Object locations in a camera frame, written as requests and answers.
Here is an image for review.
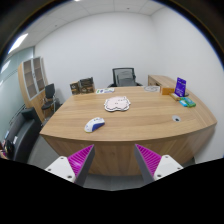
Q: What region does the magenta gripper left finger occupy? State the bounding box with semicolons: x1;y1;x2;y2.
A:
46;145;95;186

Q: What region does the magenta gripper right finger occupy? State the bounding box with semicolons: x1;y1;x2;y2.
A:
134;144;182;184

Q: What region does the white and blue computer mouse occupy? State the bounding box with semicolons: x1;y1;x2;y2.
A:
84;117;105;133

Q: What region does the large wooden desk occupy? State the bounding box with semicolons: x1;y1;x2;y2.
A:
41;87;217;176

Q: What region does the black leather sofa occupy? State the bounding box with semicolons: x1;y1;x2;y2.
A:
4;107;42;163

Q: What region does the blue packet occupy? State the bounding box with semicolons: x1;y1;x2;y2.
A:
179;100;188;107

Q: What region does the black visitor chair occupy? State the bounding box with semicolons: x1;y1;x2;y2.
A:
41;84;56;112

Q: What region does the green packet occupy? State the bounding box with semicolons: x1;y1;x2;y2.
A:
182;97;196;107

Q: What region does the beige small box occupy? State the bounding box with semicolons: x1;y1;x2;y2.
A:
170;93;180;101

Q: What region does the orange box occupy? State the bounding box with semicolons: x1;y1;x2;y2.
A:
161;86;175;95

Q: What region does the round patterned coaster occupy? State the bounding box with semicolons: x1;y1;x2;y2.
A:
144;86;160;92

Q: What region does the white printed card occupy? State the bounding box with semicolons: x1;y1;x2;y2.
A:
96;88;115;94

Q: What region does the brown box left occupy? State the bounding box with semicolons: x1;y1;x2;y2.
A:
70;82;80;95

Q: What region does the dark brown box right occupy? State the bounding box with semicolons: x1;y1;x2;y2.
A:
79;77;95;94

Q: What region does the wooden side cabinet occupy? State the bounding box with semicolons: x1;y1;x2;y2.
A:
147;74;190;95

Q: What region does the grey mesh office chair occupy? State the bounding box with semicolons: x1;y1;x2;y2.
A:
110;67;140;87

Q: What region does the wooden bookshelf cabinet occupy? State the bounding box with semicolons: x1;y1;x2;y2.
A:
18;57;47;121

